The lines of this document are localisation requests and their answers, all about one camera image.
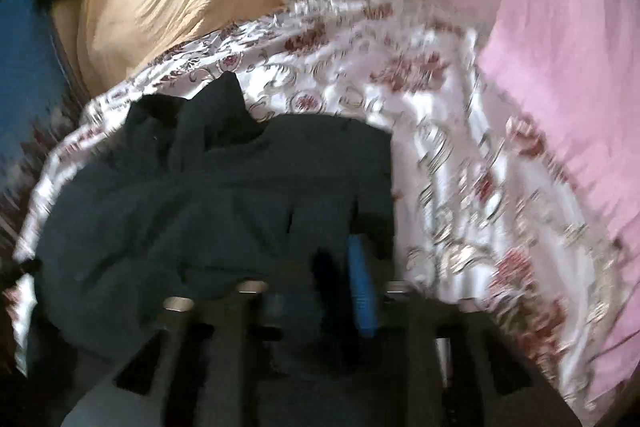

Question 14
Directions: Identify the black padded garment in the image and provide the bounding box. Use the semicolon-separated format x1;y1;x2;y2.
35;72;394;360

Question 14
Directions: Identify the floral satin bedspread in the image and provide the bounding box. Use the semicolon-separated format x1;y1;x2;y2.
15;0;626;419

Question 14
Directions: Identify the blue patterned curtain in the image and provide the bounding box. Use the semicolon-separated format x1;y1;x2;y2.
0;0;87;188

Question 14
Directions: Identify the pink curtain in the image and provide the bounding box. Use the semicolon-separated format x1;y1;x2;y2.
476;0;640;408

